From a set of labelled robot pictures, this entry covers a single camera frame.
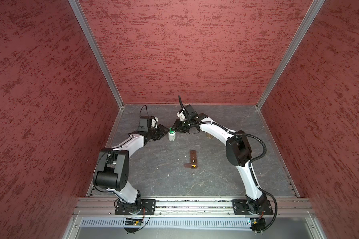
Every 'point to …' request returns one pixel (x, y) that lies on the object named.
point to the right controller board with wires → (258, 225)
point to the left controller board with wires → (132, 221)
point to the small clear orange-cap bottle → (209, 136)
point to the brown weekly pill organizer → (193, 164)
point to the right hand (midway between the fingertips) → (172, 131)
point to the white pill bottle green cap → (171, 135)
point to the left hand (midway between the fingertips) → (169, 133)
